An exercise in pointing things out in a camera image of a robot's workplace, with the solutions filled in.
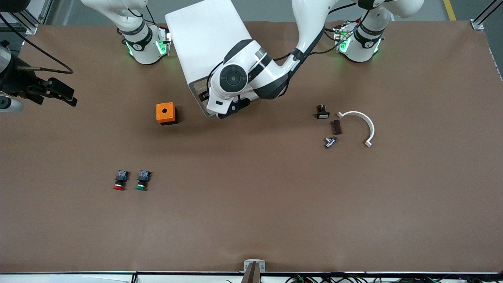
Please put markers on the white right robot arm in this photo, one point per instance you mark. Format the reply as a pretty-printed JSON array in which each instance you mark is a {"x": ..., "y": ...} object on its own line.
[{"x": 145, "y": 51}]

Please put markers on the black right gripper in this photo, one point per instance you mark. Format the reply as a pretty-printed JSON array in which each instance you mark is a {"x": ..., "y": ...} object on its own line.
[{"x": 16, "y": 83}]

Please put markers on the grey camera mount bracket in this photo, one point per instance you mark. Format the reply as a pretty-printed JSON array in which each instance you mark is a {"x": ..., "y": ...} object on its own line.
[{"x": 247, "y": 265}]

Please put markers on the white curved bracket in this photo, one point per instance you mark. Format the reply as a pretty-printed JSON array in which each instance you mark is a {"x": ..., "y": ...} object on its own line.
[{"x": 369, "y": 125}]

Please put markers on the silver metal fitting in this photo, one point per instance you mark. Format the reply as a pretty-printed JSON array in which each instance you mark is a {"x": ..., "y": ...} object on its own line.
[{"x": 330, "y": 142}]

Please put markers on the green push button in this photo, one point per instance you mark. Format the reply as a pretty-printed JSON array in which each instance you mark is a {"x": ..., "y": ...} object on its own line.
[{"x": 143, "y": 180}]

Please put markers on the aluminium frame post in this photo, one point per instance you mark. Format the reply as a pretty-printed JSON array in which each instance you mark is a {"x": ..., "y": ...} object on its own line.
[
  {"x": 31, "y": 28},
  {"x": 476, "y": 24}
]

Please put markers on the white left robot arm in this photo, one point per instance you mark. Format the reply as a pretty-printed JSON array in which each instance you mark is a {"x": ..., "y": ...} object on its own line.
[{"x": 251, "y": 74}]

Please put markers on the black switch white face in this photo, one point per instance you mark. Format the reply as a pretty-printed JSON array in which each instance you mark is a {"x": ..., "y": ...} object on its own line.
[{"x": 323, "y": 114}]

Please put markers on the red push button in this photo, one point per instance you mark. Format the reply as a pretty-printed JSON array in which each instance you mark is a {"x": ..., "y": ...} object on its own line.
[{"x": 120, "y": 180}]

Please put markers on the orange box with hole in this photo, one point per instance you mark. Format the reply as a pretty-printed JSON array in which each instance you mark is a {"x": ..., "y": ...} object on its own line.
[{"x": 160, "y": 114}]

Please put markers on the brown terminal block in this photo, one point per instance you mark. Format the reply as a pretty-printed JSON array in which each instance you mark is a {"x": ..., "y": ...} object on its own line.
[{"x": 337, "y": 127}]

